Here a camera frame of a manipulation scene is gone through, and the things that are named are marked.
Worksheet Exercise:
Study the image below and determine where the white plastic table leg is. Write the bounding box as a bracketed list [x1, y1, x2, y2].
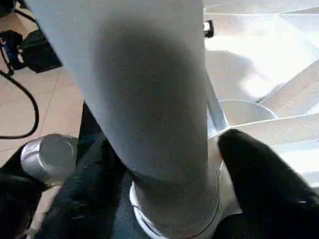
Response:
[24, 0, 220, 237]

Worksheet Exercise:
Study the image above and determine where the white plastic table top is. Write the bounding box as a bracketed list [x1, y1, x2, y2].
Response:
[129, 0, 319, 239]

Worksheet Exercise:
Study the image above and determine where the black floor device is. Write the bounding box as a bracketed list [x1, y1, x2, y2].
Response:
[0, 29, 63, 73]

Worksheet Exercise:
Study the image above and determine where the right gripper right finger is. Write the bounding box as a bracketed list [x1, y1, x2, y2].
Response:
[213, 128, 319, 239]

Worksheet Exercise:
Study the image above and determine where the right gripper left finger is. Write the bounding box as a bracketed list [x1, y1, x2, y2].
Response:
[34, 140, 133, 239]

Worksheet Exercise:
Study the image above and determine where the black floor cable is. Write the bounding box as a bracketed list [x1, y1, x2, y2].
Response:
[0, 69, 40, 139]

